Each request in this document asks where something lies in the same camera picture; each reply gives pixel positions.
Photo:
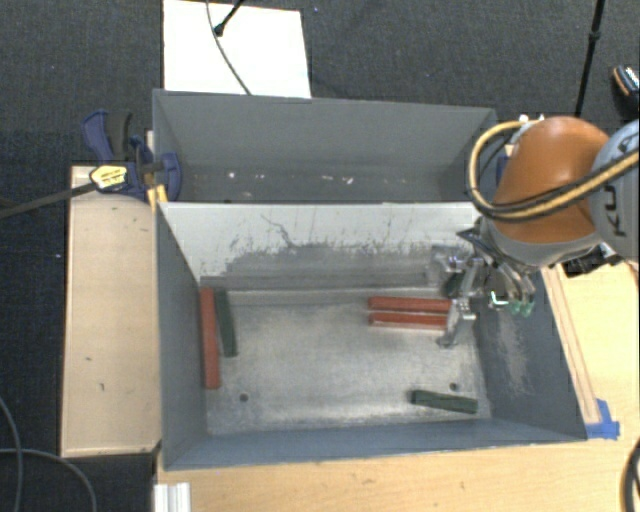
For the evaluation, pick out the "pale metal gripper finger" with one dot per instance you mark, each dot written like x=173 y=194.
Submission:
x=461 y=312
x=446 y=262

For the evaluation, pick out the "red-brown flat block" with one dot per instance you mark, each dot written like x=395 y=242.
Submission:
x=407 y=304
x=210 y=340

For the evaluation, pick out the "dark green flat block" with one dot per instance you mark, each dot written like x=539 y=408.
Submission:
x=227 y=325
x=444 y=401

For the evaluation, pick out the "grey metal bin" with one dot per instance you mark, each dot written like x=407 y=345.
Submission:
x=330 y=360

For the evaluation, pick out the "pale wood flat board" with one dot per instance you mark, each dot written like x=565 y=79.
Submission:
x=110 y=320

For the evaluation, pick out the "black cylinder on white bracket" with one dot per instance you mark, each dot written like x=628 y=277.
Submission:
x=587 y=264

